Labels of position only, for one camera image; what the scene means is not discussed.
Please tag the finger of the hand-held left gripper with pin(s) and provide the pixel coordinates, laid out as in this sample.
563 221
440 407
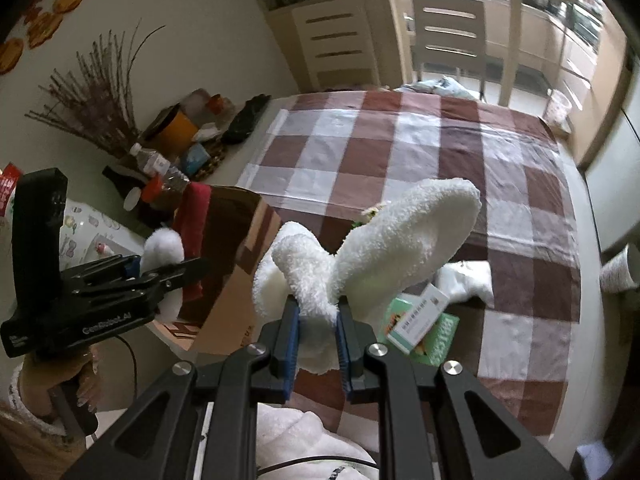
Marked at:
107 266
170 272

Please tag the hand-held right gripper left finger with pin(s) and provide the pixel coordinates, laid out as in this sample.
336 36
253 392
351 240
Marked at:
290 352

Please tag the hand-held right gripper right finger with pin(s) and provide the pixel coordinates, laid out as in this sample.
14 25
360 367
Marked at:
345 357

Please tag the white fluffy pompom item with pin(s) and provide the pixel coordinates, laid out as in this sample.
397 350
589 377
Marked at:
162 247

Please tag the brown cardboard box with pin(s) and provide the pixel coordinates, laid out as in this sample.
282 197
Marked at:
235 245

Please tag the long white fluffy sock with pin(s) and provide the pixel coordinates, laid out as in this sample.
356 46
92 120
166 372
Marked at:
400 240

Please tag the person's left forearm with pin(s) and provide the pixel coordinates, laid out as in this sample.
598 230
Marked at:
20 440

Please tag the yellow round container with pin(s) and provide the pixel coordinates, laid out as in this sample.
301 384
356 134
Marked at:
175 132

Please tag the person's left hand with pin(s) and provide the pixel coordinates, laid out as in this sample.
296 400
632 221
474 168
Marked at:
80 385

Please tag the printed table cover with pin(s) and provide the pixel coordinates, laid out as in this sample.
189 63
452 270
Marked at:
90 225

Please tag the red cloth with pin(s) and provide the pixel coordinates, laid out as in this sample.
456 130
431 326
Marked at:
192 210

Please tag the red packet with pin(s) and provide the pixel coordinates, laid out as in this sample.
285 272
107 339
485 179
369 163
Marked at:
7 185

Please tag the white medicine box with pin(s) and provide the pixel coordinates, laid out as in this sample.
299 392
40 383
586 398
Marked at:
417 320

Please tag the red cap bottle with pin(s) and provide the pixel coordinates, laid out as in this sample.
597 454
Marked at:
165 186

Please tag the white fleece robe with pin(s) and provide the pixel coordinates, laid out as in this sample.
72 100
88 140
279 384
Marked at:
300 440

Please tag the dark sauce bottle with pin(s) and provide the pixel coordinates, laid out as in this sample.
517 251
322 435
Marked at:
117 176

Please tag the green printed box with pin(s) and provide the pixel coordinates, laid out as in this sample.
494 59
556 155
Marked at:
441 336

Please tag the clear water bottle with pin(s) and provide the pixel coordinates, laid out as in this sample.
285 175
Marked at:
150 160

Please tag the blue packet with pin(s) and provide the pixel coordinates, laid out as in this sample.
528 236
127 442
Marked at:
194 158

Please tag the wicker basket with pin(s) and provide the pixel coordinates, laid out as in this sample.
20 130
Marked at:
216 157

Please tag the short white sock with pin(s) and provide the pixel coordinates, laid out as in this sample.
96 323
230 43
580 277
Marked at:
470 280

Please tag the small daisy ornament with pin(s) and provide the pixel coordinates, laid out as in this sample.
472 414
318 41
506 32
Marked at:
372 212

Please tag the dried branch bundle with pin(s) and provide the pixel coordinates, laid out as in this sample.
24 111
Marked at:
95 110

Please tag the black cloth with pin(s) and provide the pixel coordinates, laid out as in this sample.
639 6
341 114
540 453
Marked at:
245 117

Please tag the brown white checkered blanket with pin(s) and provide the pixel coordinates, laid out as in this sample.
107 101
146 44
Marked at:
450 160

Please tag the white drawer cabinet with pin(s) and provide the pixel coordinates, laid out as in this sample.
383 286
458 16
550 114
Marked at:
335 70

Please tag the light blue cloth pile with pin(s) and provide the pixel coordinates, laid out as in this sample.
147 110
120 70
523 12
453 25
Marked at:
445 85

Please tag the white wardrobe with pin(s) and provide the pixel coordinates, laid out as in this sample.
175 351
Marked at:
615 185

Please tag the white waste bin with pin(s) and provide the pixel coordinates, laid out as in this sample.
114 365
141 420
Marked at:
559 107

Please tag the beige slatted chair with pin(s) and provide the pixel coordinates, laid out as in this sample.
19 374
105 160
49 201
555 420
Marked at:
450 15

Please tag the glass balcony door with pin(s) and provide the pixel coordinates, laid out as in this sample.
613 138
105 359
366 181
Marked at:
530 35

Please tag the orange wall stickers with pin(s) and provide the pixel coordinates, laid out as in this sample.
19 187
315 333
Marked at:
65 0

